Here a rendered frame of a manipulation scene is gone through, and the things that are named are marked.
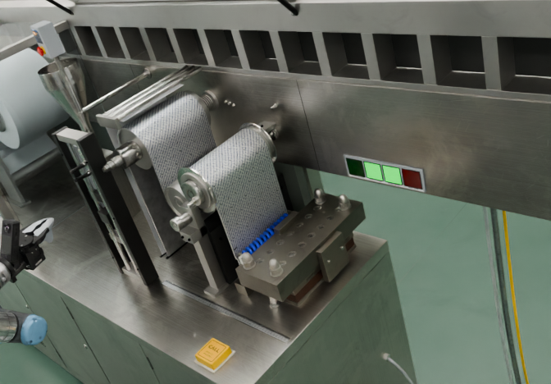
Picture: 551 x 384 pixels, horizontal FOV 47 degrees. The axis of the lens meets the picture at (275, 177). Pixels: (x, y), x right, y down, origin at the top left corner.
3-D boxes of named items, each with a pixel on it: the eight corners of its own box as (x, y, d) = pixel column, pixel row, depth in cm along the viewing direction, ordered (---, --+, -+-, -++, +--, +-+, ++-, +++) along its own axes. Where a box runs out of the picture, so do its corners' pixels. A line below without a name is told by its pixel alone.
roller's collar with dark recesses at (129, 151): (117, 166, 186) (109, 148, 183) (133, 157, 190) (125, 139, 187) (129, 171, 182) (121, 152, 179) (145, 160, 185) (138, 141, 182)
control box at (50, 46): (38, 58, 195) (24, 28, 190) (57, 50, 198) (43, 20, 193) (46, 61, 190) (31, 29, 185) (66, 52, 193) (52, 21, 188)
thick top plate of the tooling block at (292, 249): (241, 285, 178) (234, 268, 175) (325, 207, 201) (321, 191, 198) (282, 302, 167) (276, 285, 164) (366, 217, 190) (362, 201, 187)
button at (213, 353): (197, 361, 167) (193, 354, 166) (215, 343, 171) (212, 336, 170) (214, 371, 162) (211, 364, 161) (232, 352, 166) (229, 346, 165)
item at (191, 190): (189, 180, 168) (204, 203, 169) (194, 176, 169) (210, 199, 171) (177, 185, 174) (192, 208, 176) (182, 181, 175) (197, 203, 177)
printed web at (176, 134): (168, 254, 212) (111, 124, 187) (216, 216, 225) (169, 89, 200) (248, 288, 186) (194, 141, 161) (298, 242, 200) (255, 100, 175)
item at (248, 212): (235, 258, 181) (216, 207, 172) (286, 213, 194) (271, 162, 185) (236, 259, 180) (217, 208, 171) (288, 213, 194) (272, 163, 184)
